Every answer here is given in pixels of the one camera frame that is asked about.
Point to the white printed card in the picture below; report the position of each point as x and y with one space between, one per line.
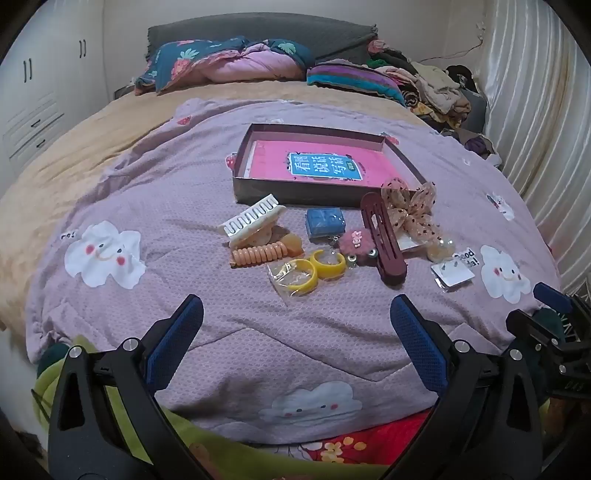
466 256

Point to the peach round hair clip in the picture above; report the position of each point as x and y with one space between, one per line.
292 243

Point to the white claw hair clip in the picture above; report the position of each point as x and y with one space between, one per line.
258 221

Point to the pink book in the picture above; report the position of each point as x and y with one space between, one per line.
272 161

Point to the grey headboard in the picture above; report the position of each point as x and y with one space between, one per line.
258 27

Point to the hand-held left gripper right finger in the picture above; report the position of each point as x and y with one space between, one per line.
418 341

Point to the white curtain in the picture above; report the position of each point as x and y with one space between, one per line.
545 115

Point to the peach pearl hair accessory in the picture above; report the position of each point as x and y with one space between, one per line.
438 249

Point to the pink fuzzy hair clip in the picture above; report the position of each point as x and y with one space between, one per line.
358 247

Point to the white wardrobe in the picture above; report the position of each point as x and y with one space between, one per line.
46 92

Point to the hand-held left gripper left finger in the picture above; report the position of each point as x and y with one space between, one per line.
178 337

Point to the small blue jewelry box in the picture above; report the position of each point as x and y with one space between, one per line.
325 222

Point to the brown cardboard box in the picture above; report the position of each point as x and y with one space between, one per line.
286 194

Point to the pile of clothes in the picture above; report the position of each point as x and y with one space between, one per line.
438 87

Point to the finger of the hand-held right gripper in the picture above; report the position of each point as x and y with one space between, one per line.
531 325
551 297

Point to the clear plastic bangle bag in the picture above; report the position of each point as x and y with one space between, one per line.
279 277

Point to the grey cushion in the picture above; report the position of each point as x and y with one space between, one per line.
475 108

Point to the white earring card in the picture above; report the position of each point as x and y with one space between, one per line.
455 275

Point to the maroon long hair clip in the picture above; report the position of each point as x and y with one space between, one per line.
385 249

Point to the red floral cloth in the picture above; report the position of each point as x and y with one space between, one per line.
378 438

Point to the person's green clothing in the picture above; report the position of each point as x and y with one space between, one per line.
184 438

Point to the purple cloud print blanket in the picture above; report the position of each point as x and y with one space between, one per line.
184 194

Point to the yellow bangle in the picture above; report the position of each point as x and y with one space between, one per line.
328 271
300 286

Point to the dotted tulle hair bow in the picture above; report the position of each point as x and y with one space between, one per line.
411 210

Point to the floral blue pink quilt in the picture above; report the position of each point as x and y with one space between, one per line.
240 64

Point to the striped fleece blanket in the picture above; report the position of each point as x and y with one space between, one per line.
351 78

